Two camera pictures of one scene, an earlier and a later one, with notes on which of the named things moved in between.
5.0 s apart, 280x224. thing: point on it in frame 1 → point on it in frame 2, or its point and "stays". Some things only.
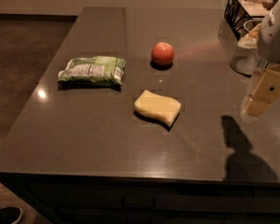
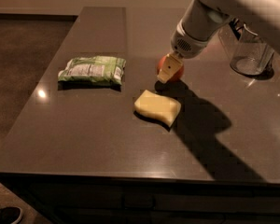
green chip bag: [93, 70] stays
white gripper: [275, 41] → [187, 46]
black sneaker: [11, 215] stays
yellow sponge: [157, 108] stays
